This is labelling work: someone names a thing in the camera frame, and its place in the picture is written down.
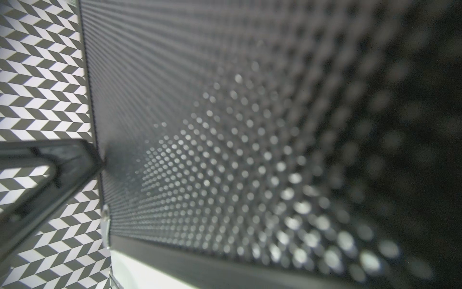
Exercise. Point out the black poker case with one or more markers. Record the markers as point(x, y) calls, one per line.
point(282, 144)

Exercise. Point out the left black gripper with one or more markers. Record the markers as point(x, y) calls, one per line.
point(72, 163)

